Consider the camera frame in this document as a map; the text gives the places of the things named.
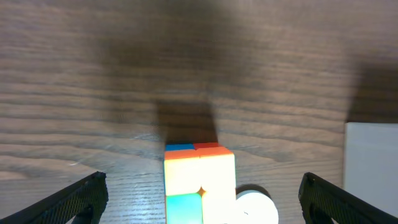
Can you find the white cardboard box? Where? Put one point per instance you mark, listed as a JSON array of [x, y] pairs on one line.
[[370, 164]]

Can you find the small wooden rattle drum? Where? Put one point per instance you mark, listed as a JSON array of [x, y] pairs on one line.
[[255, 207]]

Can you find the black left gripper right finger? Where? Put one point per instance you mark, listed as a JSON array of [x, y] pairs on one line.
[[323, 202]]

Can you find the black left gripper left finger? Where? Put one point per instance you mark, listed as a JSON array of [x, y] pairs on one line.
[[81, 202]]

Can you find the multicoloured puzzle cube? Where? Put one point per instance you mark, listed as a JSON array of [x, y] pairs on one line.
[[199, 183]]

